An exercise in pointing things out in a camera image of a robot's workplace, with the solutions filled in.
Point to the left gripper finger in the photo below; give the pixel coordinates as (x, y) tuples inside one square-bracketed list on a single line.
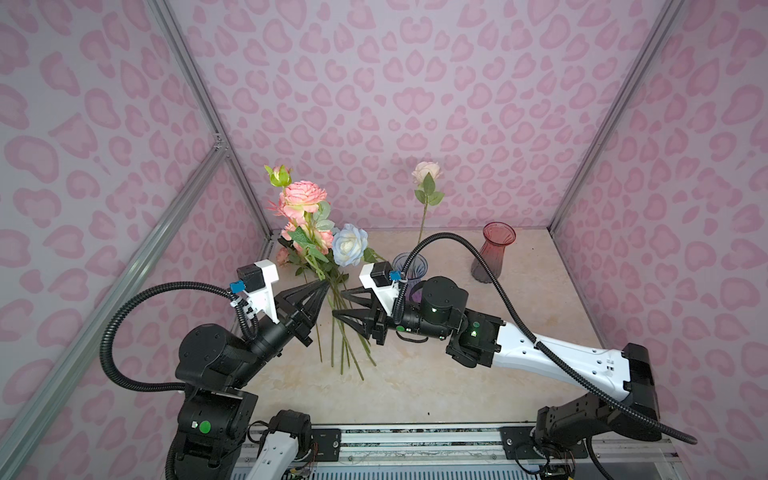
[(304, 323), (308, 297)]

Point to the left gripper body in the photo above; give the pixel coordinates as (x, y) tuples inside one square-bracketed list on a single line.
[(270, 340)]

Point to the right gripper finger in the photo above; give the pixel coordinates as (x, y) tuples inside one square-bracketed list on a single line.
[(358, 296), (360, 320)]

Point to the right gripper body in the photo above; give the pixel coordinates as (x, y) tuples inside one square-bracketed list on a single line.
[(381, 324)]

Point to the purple blue glass vase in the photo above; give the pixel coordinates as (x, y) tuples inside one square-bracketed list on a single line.
[(415, 274)]

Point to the cream pink rose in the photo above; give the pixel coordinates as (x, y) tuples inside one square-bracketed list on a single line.
[(426, 174)]

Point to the white blue rose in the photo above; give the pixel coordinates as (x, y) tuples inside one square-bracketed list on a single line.
[(350, 247)]

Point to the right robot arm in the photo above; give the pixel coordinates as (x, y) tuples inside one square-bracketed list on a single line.
[(620, 396)]

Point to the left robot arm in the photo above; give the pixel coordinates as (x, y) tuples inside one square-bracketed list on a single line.
[(215, 365)]

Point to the red grey glass vase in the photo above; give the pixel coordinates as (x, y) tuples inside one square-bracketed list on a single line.
[(497, 237)]

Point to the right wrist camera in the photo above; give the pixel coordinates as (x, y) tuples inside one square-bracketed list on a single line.
[(377, 278)]

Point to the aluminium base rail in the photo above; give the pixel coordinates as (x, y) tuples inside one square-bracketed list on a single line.
[(435, 451)]

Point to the left corner aluminium post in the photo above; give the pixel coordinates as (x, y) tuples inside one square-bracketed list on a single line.
[(180, 50)]

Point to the left aluminium frame bar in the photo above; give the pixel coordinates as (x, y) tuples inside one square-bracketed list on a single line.
[(34, 420)]

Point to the right aluminium frame post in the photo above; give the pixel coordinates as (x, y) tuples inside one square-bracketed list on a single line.
[(662, 27)]

